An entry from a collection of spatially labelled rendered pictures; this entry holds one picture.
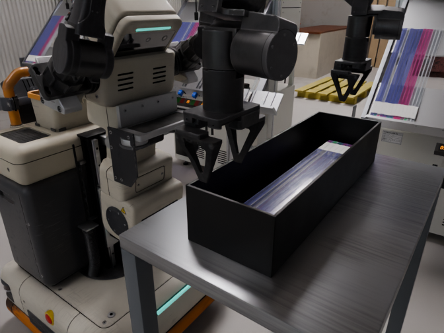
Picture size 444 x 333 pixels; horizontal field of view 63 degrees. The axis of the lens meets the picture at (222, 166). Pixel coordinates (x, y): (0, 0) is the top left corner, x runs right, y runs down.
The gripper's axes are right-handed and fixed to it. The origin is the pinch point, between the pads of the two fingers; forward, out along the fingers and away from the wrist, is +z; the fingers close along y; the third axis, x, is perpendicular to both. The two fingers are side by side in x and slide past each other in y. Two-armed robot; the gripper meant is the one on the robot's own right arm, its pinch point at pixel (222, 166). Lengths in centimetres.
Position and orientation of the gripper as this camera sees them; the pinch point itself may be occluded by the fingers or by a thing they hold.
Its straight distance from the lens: 54.8
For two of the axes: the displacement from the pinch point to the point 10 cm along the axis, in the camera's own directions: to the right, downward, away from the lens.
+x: -8.0, -2.6, 5.4
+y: 6.0, -3.3, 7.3
